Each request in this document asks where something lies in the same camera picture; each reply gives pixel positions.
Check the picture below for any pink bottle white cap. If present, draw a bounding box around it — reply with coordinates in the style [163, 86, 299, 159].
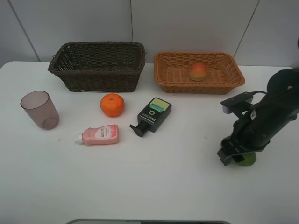
[75, 124, 120, 146]

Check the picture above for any dark brown wicker basket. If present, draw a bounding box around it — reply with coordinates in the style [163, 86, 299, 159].
[48, 42, 145, 93]

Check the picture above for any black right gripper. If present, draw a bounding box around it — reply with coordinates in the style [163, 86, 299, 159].
[217, 105, 290, 166]

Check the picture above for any orange mandarin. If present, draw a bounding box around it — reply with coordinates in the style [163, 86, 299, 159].
[100, 93, 125, 117]

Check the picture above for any orange wicker basket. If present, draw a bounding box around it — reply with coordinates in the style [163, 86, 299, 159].
[154, 51, 245, 95]

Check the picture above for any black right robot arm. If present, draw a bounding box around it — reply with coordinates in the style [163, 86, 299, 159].
[217, 68, 299, 166]

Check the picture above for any dark green pump bottle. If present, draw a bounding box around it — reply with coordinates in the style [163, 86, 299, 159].
[129, 97, 172, 137]

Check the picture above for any green mango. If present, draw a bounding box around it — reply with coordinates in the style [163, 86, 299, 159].
[237, 153, 256, 167]

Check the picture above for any translucent purple plastic cup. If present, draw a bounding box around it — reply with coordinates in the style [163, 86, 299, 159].
[20, 91, 60, 130]

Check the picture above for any red yellow peach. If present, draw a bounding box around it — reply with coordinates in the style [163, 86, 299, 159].
[188, 63, 208, 81]

